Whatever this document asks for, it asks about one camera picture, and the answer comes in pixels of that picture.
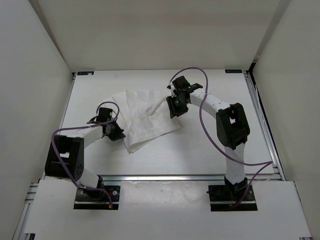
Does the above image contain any left blue corner sticker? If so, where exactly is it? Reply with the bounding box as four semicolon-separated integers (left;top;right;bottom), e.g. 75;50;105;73
77;71;94;76

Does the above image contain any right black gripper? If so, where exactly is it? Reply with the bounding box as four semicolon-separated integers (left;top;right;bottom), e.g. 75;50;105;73
166;94;189;119

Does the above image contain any white foam front board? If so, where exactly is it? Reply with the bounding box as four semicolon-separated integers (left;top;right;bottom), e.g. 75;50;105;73
24;180;311;240

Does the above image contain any white pleated skirt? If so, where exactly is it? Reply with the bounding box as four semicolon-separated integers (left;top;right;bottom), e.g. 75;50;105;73
112;88;181;154

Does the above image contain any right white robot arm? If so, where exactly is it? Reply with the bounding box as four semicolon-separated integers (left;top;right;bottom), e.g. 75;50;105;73
166;76;250;200

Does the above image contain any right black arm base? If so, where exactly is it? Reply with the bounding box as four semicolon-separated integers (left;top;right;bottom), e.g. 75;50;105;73
207;185;258;212

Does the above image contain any aluminium table edge rail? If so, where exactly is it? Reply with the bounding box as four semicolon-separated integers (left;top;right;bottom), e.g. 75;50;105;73
102;174;225;182

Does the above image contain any blue corner sticker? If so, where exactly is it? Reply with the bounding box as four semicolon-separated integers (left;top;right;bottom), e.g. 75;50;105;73
225;69;243;74
77;71;94;76

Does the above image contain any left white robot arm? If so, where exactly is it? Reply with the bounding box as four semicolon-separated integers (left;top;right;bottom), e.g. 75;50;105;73
44;107;125;200

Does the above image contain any right blue corner sticker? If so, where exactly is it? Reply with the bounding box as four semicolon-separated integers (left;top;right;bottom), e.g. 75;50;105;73
225;69;243;74

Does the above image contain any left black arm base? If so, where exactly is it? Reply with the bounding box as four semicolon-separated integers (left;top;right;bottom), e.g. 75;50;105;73
73;183;121;210

